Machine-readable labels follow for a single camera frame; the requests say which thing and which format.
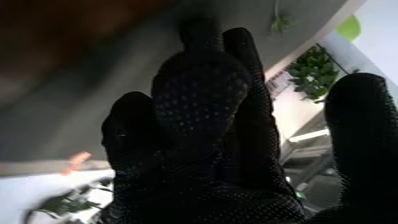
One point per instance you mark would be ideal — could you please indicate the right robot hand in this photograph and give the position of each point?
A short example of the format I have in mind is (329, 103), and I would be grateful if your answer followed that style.
(201, 133)

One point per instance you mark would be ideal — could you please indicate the green potted plant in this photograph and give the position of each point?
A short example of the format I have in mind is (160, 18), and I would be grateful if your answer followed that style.
(313, 75)

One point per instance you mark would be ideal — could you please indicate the green sprig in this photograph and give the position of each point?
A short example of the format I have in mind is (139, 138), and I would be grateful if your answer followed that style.
(66, 203)

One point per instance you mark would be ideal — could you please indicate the white sheet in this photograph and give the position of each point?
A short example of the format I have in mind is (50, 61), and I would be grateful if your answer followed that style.
(23, 193)

